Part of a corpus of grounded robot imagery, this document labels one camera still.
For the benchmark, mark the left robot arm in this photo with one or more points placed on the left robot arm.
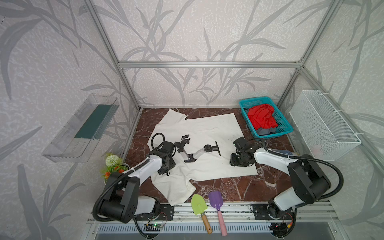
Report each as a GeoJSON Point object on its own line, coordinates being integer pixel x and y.
{"type": "Point", "coordinates": [120, 199]}

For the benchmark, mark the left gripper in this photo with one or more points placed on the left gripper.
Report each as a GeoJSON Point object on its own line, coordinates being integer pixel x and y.
{"type": "Point", "coordinates": [182, 144]}

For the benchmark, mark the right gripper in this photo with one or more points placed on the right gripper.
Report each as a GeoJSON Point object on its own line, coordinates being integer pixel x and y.
{"type": "Point", "coordinates": [237, 160]}

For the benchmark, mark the red t-shirt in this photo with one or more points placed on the red t-shirt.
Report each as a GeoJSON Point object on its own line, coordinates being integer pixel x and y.
{"type": "Point", "coordinates": [261, 117]}

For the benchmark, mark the purple toy shovel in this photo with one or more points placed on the purple toy shovel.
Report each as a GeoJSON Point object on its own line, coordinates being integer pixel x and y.
{"type": "Point", "coordinates": [216, 201]}

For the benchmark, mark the blue dotted work glove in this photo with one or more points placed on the blue dotted work glove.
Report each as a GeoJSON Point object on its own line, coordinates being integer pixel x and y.
{"type": "Point", "coordinates": [285, 152]}

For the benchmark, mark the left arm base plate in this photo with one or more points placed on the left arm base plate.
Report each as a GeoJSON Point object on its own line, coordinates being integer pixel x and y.
{"type": "Point", "coordinates": [163, 212]}

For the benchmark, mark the grey t-shirt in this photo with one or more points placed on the grey t-shirt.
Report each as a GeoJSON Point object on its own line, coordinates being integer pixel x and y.
{"type": "Point", "coordinates": [263, 132]}

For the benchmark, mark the white printed t-shirt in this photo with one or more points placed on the white printed t-shirt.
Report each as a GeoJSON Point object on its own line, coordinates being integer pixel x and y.
{"type": "Point", "coordinates": [206, 156]}

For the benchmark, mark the teal plastic basket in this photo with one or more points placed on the teal plastic basket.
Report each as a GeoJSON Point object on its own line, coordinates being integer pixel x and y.
{"type": "Point", "coordinates": [283, 128]}

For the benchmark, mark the clear plastic wall shelf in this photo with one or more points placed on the clear plastic wall shelf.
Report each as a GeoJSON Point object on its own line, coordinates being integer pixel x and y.
{"type": "Point", "coordinates": [79, 137]}

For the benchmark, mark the pink object in wire basket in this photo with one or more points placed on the pink object in wire basket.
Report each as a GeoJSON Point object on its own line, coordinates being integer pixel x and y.
{"type": "Point", "coordinates": [317, 151]}

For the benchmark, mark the small green circuit board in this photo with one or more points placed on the small green circuit board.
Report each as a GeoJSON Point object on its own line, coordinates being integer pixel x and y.
{"type": "Point", "coordinates": [154, 227]}

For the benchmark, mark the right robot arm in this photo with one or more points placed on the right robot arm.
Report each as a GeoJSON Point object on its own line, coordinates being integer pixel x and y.
{"type": "Point", "coordinates": [308, 180]}

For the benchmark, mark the potted artificial flowers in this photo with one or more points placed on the potted artificial flowers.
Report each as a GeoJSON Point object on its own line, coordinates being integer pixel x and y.
{"type": "Point", "coordinates": [113, 163]}

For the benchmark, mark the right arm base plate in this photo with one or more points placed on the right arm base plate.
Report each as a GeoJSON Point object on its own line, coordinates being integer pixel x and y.
{"type": "Point", "coordinates": [259, 211]}

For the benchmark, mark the aluminium frame crossbar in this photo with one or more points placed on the aluminium frame crossbar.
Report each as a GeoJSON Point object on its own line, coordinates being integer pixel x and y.
{"type": "Point", "coordinates": [208, 64]}

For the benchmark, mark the white wire mesh basket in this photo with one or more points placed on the white wire mesh basket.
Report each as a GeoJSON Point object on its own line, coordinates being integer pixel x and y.
{"type": "Point", "coordinates": [321, 124]}

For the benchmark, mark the green toy shovel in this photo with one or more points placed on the green toy shovel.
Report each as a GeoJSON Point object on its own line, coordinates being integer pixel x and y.
{"type": "Point", "coordinates": [199, 206]}

